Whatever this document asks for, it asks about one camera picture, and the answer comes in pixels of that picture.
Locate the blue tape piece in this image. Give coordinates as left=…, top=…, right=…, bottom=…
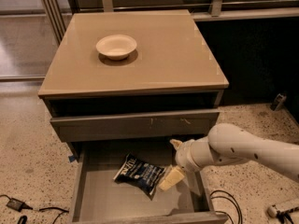
left=68, top=155, right=76, bottom=162

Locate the black cable on floor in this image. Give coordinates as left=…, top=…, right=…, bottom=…
left=209, top=189, right=244, bottom=224

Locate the closed grey top drawer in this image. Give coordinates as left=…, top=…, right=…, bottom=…
left=50, top=109, right=220, bottom=142

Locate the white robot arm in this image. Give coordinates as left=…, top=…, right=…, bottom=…
left=158, top=123, right=299, bottom=191

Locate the black adapter cable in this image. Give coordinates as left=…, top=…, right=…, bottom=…
left=0, top=193, right=70, bottom=224

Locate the blue chip bag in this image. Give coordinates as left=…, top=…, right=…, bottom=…
left=113, top=154, right=165, bottom=196

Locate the white paper bowl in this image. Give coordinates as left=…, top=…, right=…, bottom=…
left=95, top=35, right=137, bottom=61

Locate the metal window railing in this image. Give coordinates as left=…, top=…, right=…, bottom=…
left=41, top=0, right=299, bottom=40

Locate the black power adapter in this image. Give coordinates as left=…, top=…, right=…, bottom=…
left=7, top=198, right=32, bottom=212

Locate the white power strip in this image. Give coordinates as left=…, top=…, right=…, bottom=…
left=267, top=198, right=299, bottom=217

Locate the small grey floor device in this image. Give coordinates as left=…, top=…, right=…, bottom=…
left=270, top=93, right=287, bottom=111

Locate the open grey middle drawer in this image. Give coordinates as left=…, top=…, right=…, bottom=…
left=68, top=141, right=228, bottom=224

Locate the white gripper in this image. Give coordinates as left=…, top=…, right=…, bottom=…
left=158, top=138, right=206, bottom=191

